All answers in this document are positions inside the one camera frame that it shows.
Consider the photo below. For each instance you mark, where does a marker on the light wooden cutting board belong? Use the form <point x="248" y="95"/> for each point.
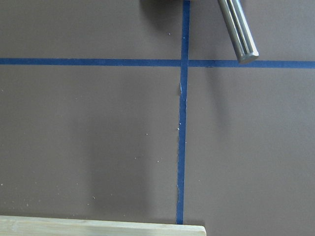
<point x="38" y="226"/>

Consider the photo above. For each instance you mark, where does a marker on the metal scoop with handle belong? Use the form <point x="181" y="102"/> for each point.
<point x="239" y="31"/>

